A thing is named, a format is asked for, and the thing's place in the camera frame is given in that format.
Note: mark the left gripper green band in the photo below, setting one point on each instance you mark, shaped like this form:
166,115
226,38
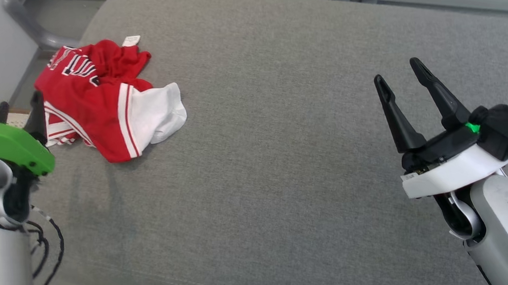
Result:
13,146

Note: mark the woven laundry basket rim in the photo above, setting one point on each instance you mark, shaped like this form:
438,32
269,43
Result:
15,116

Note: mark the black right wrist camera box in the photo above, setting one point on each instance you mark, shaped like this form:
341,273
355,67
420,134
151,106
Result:
505,127

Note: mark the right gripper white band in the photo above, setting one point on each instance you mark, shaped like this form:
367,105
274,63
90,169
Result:
453,173

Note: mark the red white Bulls jersey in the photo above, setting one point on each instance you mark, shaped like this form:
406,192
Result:
95,104

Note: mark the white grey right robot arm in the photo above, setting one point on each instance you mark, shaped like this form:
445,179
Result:
506,232

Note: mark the grey metal tube frame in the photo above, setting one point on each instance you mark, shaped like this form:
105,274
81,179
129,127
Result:
31,28

